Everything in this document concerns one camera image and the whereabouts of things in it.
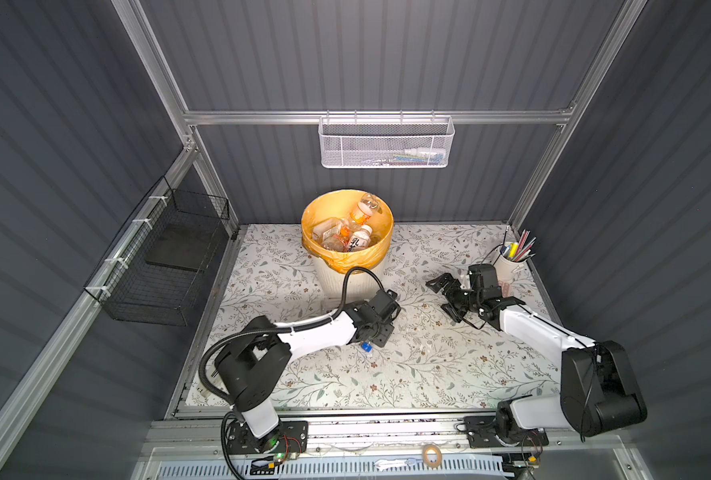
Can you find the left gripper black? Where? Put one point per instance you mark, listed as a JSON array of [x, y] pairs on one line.
[[384, 337]]

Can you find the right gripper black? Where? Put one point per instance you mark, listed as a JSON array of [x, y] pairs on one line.
[[448, 293]]

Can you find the orange cap clear bottle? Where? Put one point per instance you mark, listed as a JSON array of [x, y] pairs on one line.
[[367, 207]]

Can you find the orange milk tea bottle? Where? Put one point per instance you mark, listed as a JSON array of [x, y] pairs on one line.
[[360, 239]]

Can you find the green lime label bottle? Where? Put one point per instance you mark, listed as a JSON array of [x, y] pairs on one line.
[[331, 226]]

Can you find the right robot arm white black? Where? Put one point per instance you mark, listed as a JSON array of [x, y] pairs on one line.
[[598, 390]]

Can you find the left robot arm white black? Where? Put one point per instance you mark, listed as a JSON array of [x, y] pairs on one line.
[[250, 365]]

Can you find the white bin with yellow bag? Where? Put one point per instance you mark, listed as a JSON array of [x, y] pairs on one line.
[[331, 260]]

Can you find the white pen holder cup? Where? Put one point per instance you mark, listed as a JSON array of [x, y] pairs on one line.
[[513, 254]]

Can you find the tape roll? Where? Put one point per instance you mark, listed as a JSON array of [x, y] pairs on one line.
[[432, 456]]

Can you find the white spray bottle in basket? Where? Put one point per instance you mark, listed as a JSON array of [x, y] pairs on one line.
[[427, 154]]

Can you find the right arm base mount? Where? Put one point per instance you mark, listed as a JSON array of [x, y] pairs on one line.
[[487, 431]]

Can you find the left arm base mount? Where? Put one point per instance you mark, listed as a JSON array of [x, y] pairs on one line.
[[287, 437]]

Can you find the white wire wall basket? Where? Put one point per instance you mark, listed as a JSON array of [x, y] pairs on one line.
[[377, 142]]

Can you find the black wire side basket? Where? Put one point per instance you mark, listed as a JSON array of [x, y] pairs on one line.
[[167, 261]]

